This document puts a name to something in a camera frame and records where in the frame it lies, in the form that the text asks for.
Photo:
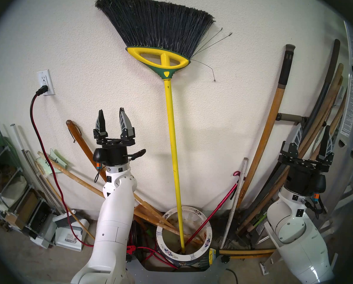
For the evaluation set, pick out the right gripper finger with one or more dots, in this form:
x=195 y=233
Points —
x=326 y=150
x=293 y=144

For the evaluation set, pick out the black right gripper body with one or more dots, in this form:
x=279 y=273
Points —
x=301 y=177

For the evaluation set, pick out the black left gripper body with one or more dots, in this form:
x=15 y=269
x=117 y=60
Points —
x=117 y=156

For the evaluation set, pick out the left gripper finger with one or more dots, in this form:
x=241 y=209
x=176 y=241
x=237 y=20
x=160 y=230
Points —
x=101 y=126
x=126 y=126

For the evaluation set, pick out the yellow broom with black bristles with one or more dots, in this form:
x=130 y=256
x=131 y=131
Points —
x=172 y=132

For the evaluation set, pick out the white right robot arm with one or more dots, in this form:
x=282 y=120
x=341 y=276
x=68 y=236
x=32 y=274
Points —
x=295 y=236

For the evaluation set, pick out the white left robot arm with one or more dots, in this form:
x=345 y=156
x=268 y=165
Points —
x=111 y=227

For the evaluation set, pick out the white floral ceramic pot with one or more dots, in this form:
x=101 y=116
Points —
x=204 y=245

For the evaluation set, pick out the light wooden stick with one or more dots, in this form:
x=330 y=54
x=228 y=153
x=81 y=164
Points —
x=72 y=177
x=155 y=211

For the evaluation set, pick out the aluminium extension ladder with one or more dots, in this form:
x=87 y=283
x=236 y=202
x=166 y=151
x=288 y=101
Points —
x=352 y=109

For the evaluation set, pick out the pale green plastic blade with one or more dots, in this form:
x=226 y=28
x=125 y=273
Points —
x=53 y=160

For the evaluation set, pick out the white flat wooden stick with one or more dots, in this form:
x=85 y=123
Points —
x=238 y=194

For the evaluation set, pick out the thin wooden dowel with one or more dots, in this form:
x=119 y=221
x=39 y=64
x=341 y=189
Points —
x=84 y=226

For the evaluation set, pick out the grey metal rods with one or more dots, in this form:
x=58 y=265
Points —
x=43 y=182

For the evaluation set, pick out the white plastic pipe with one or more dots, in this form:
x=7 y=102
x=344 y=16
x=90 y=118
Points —
x=16 y=135

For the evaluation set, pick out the pink metal cane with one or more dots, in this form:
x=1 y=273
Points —
x=218 y=208

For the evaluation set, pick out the white dustpan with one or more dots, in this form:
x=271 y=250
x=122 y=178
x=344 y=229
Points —
x=70 y=236

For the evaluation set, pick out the grey metal storage shelf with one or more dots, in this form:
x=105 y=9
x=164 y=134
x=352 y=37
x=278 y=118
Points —
x=41 y=218

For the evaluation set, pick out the brown cardboard box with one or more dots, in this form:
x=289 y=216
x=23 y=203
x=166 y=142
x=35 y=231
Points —
x=27 y=205

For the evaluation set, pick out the yellow label box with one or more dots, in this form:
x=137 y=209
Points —
x=212 y=255

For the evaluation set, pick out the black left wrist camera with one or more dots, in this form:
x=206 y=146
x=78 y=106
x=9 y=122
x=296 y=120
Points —
x=99 y=155

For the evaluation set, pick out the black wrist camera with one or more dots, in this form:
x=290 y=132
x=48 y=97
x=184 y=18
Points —
x=99 y=155
x=320 y=182

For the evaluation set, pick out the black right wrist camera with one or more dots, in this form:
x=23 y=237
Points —
x=320 y=182

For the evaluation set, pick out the white wall outlet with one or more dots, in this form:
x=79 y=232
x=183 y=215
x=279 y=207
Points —
x=46 y=79

